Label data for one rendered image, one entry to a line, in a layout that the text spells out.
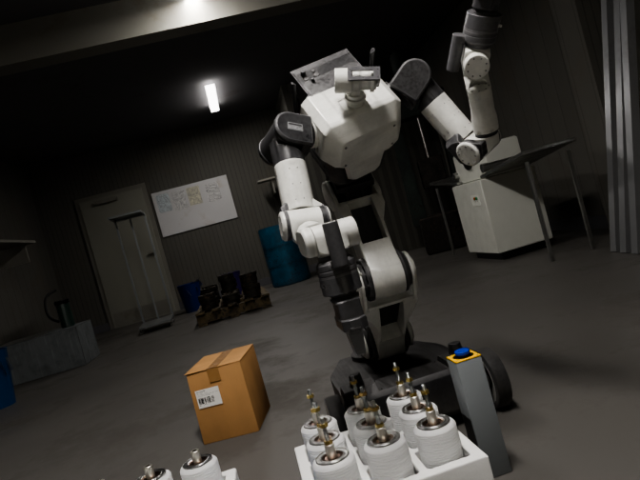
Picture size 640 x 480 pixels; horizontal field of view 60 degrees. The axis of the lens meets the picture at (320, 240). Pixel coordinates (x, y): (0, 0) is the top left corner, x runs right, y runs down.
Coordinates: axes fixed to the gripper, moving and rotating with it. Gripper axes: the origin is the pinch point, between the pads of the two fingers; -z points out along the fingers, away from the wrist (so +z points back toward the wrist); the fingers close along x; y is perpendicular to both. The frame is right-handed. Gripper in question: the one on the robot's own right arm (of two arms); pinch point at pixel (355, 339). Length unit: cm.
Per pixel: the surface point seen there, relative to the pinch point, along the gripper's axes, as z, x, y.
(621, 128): 34, -227, 248
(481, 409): -30.1, -15.7, 28.7
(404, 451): -25.4, 3.6, 3.0
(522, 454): -48, -22, 39
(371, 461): -25.5, 2.7, -4.1
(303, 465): -30.1, -17.9, -18.4
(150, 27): 210, -333, -42
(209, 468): -24, -20, -41
